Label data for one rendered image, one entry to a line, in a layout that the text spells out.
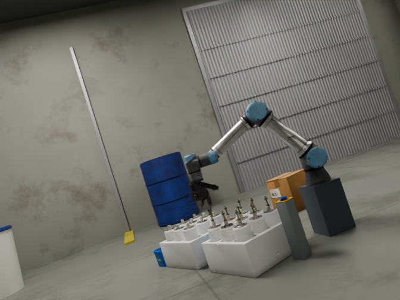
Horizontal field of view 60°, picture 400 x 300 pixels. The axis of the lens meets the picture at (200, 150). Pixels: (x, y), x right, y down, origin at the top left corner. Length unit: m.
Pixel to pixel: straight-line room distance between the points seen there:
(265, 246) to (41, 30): 4.58
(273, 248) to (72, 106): 3.91
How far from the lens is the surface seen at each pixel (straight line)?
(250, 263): 1.85
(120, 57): 5.39
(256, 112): 1.98
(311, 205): 2.21
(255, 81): 5.61
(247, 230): 1.87
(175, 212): 4.39
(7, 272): 3.94
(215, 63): 5.50
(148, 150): 5.09
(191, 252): 2.28
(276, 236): 1.97
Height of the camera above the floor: 0.64
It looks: 2 degrees up
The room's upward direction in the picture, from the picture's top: 18 degrees counter-clockwise
